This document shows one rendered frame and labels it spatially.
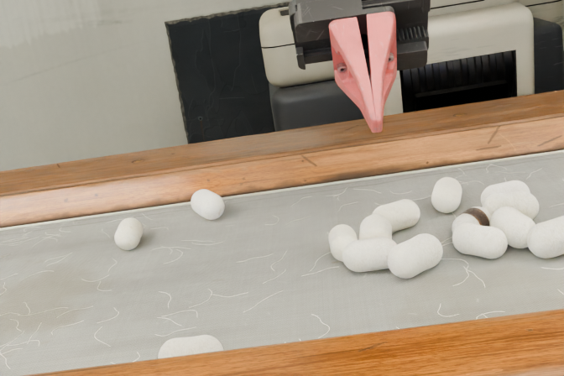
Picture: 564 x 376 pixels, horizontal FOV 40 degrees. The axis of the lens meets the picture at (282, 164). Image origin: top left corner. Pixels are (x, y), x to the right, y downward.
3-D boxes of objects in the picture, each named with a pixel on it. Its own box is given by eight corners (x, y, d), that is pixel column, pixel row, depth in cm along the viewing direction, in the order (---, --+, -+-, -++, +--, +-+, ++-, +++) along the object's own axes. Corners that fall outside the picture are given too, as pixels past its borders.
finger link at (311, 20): (411, 92, 50) (390, -11, 56) (302, 107, 51) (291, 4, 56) (410, 150, 56) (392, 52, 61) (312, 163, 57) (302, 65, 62)
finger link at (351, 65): (449, 87, 50) (425, -16, 55) (338, 102, 51) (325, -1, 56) (444, 145, 56) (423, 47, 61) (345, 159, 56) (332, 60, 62)
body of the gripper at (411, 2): (432, -2, 55) (415, -72, 59) (289, 18, 56) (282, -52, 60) (430, 58, 60) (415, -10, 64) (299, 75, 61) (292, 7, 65)
